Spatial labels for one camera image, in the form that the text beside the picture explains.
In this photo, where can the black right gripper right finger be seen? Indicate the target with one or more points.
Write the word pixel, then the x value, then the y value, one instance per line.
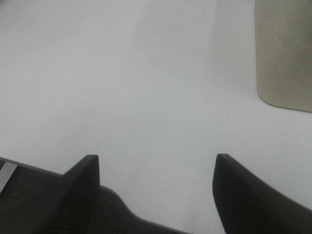
pixel 248 205

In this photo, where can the beige storage bin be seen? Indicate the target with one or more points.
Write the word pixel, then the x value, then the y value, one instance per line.
pixel 283 49

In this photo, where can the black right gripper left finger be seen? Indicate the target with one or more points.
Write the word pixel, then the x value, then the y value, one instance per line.
pixel 72 198

